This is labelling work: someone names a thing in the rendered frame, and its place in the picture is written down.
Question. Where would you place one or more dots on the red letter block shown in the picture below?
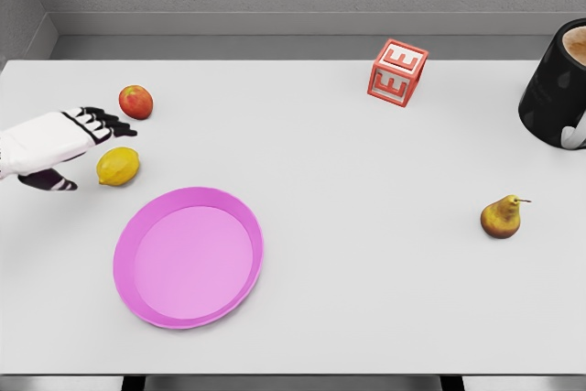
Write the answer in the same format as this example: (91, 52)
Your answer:
(396, 74)

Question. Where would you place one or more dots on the yellow-brown pear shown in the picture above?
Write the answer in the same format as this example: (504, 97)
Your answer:
(501, 218)

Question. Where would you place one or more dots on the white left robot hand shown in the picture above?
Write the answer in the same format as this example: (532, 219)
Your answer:
(50, 139)

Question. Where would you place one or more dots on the pink round plate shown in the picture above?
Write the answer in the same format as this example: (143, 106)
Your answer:
(188, 258)

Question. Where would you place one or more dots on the red apple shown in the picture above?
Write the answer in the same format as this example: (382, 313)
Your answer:
(135, 101)

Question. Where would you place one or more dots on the black mug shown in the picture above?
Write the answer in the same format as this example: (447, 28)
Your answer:
(556, 89)

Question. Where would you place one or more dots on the yellow lemon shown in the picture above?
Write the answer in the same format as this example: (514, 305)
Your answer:
(117, 166)

